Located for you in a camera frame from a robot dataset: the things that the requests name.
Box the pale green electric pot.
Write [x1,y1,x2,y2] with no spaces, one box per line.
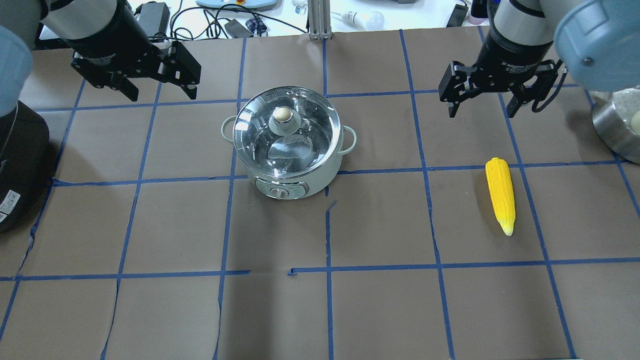
[221,86,358,200]

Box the white steamed bun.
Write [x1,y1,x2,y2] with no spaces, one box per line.
[628,111,640,135]

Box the yellow plastic corn cob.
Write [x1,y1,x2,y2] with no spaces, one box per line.
[485,157,516,237]

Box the glass pot lid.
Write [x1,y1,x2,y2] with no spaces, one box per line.
[231,86,343,179]

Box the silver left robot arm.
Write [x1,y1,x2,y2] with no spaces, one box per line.
[0,0,202,116]

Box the steel steamer pot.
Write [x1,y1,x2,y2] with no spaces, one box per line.
[591,86,640,164]

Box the black power adapter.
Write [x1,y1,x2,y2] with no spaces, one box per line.
[134,1,170,37]

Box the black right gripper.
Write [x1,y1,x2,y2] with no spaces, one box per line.
[438,30,568,118]

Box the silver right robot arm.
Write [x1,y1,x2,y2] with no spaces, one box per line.
[438,0,640,117]

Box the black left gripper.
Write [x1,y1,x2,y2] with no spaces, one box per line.
[70,14,202,101]

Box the aluminium frame post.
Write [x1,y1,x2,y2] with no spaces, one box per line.
[307,0,333,41]

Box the dark brown rice cooker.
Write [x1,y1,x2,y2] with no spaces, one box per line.
[0,101,50,233]

